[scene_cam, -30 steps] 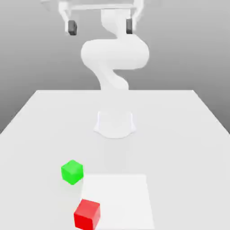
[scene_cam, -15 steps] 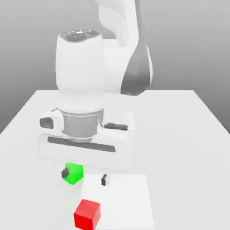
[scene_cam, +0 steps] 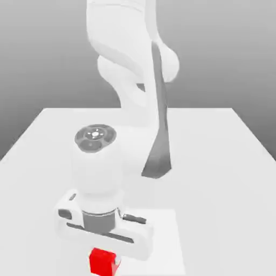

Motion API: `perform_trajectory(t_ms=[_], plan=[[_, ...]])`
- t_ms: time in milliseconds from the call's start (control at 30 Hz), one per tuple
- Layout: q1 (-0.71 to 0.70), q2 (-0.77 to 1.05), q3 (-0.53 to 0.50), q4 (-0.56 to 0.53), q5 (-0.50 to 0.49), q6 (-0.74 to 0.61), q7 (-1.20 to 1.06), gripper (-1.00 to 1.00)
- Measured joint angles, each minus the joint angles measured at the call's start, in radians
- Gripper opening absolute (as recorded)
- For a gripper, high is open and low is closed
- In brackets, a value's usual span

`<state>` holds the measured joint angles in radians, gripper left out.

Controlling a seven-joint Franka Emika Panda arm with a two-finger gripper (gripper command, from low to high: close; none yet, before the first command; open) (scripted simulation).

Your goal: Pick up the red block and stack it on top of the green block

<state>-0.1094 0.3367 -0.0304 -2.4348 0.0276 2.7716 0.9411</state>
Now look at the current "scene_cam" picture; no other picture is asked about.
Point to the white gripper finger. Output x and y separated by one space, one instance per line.
116 264

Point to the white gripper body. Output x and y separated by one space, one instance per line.
140 248

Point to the small red cube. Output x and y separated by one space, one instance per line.
100 262

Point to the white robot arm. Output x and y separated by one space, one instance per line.
120 64

